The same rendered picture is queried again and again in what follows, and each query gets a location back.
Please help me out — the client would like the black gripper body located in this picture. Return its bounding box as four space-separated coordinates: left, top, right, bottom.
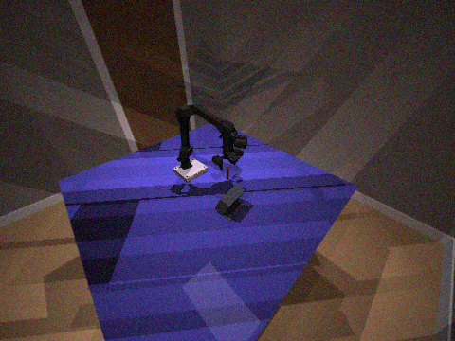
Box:
211 146 244 165

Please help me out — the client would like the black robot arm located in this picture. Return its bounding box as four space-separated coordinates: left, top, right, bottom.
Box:
175 104 247 170

